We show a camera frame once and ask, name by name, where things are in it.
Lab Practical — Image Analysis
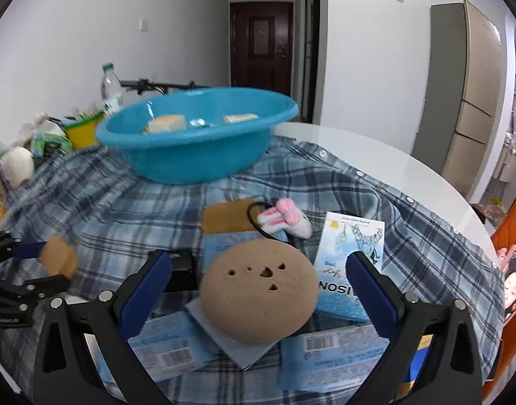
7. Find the blue tissue packet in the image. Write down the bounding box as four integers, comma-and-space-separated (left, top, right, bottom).
278, 323, 396, 393
91, 311, 219, 384
202, 230, 267, 275

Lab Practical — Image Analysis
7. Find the pink-edged portrait picture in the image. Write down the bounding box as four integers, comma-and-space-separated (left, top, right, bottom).
496, 245, 516, 321

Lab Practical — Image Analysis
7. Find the yellow plastic tub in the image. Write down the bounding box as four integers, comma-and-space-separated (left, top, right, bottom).
64, 112, 105, 150

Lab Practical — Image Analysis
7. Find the clear water bottle green cap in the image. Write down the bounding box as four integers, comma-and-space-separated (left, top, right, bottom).
100, 63, 124, 114

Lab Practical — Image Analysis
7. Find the small black box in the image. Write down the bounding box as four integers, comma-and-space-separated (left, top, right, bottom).
167, 250, 195, 292

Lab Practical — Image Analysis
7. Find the green tissue pack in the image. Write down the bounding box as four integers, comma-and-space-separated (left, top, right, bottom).
30, 120, 73, 159

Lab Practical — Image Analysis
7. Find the white egg-shaped device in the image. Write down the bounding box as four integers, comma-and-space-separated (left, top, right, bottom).
1, 147, 35, 188

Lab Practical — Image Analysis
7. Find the blue plastic basin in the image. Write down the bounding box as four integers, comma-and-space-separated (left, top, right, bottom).
95, 87, 299, 184

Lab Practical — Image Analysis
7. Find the black framed glass door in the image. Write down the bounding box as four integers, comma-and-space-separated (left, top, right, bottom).
302, 0, 327, 124

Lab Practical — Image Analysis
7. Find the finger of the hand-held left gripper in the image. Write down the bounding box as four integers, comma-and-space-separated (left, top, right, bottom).
0, 273, 70, 304
0, 230, 48, 268

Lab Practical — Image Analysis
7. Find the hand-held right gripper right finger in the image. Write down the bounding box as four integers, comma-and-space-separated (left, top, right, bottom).
344, 251, 484, 405

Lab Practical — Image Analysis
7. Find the white round desktop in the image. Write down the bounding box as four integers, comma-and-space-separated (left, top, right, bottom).
270, 121, 499, 262

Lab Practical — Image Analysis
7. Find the blue dotted box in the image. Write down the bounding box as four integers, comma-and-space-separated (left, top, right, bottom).
313, 272, 387, 322

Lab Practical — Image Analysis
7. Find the orange soap box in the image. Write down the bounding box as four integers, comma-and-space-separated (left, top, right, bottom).
200, 201, 263, 237
39, 236, 79, 277

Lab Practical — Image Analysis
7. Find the dark brown door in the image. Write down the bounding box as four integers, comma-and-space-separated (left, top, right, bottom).
230, 2, 293, 97

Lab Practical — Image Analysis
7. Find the pale flat box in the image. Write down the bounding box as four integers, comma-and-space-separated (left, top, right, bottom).
184, 295, 284, 370

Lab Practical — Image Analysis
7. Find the cream box with orange top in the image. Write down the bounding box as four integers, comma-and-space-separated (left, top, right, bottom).
144, 114, 187, 134

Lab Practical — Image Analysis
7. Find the blue plaid shirt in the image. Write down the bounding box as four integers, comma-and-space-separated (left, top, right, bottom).
0, 135, 505, 405

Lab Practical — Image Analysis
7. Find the cream box with barcode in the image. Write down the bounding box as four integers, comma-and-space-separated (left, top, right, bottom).
222, 113, 259, 125

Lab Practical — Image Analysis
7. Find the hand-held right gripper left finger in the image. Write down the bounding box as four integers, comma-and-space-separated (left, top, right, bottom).
32, 250, 174, 405

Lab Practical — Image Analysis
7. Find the tan round puff with holes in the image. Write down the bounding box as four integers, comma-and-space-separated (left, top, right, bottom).
199, 238, 318, 343

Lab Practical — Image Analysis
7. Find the black bicycle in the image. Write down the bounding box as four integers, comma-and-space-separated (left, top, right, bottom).
120, 78, 210, 93

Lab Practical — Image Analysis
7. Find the gold refrigerator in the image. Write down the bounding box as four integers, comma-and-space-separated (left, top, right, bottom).
411, 0, 507, 203

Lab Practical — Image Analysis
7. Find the orange chair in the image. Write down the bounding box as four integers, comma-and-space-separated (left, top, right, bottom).
479, 194, 516, 401

